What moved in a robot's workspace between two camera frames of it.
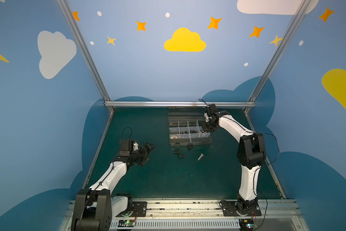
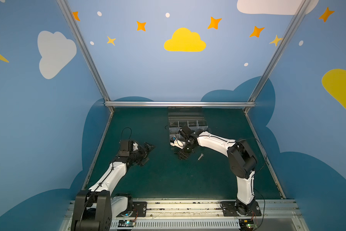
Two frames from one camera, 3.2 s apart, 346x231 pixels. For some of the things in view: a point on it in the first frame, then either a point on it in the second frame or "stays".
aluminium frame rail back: x=179 y=104 stays
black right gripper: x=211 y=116 -> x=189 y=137
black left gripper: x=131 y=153 stays
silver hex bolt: x=202 y=155 stays
